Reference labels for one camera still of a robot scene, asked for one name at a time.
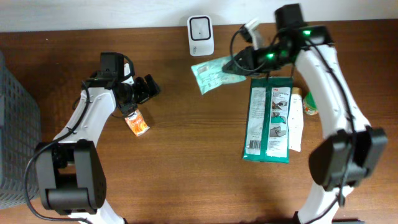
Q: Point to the grey plastic mesh basket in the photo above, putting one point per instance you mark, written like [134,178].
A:
[20,134]

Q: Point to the mint green small packet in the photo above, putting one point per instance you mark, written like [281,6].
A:
[209,74]

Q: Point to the white tube with tan cap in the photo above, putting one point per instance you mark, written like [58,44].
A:
[295,120]

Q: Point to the green white package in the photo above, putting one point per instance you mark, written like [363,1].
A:
[267,132]

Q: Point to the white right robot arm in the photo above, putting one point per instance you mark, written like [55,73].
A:
[351,147]

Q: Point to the orange tissue pack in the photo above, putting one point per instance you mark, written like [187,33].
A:
[136,123]

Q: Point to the green lid jar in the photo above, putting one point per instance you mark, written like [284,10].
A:
[309,106]

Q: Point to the white barcode scanner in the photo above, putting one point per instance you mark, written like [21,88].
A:
[200,35]

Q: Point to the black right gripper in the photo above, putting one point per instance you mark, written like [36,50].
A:
[241,58]

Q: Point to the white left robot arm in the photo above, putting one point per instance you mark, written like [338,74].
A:
[68,168]

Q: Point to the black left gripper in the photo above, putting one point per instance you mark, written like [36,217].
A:
[145,92]

